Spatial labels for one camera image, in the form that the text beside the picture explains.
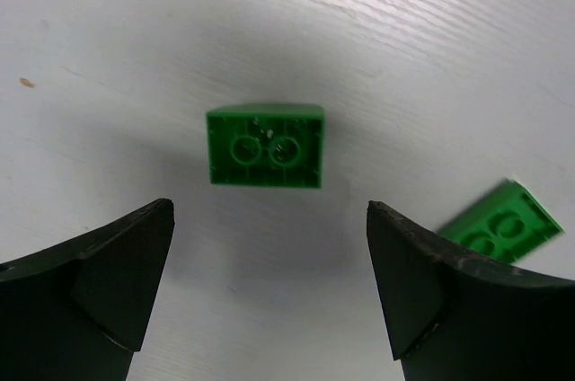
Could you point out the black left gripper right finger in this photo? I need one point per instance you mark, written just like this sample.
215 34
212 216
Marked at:
454 314

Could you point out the green 2x3 lego brick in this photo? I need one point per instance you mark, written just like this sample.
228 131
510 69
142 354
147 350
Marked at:
266 144

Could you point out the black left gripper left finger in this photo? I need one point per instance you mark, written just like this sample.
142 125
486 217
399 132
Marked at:
79 310

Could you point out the green lego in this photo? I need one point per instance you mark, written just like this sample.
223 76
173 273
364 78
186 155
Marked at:
506 224

